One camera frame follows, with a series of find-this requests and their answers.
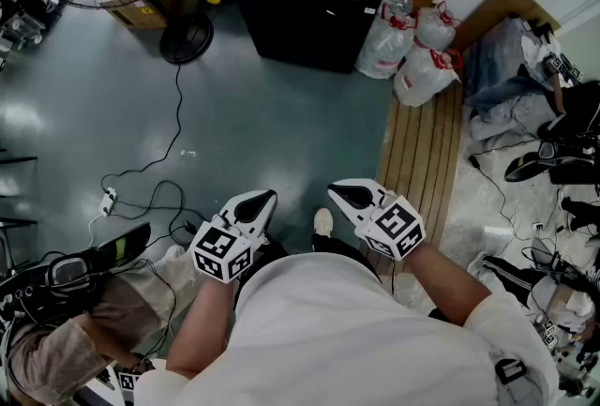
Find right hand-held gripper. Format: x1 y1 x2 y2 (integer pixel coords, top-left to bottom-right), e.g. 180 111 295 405
326 178 427 261

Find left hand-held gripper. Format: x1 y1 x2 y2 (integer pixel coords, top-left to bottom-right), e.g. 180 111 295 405
189 188 278 284

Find person's left forearm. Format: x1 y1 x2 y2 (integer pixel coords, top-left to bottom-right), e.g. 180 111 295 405
166 271 236 380

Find person's right forearm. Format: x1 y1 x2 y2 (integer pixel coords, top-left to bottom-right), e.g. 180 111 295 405
401 242 494 328

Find person's right white shoe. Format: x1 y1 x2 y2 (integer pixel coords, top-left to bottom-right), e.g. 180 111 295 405
312 206 335 237

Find person's black trousers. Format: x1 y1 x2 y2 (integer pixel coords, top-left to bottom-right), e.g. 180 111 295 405
233 233 383 298

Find wooden slatted board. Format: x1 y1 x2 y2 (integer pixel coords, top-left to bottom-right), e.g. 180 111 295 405
374 79 465 275

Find person's white shirt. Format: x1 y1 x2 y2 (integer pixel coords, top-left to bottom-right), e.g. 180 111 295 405
133 251 560 406

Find white power strip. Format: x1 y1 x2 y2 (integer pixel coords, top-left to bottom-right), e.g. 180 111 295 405
97 187 118 218

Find plastic wrapped bundle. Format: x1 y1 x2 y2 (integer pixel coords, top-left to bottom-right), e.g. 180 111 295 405
463 17 563 143

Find black fan cable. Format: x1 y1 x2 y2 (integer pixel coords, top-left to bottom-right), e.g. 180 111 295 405
100 63 185 192

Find white thin cable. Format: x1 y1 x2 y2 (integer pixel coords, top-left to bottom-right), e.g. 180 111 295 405
87 211 107 248

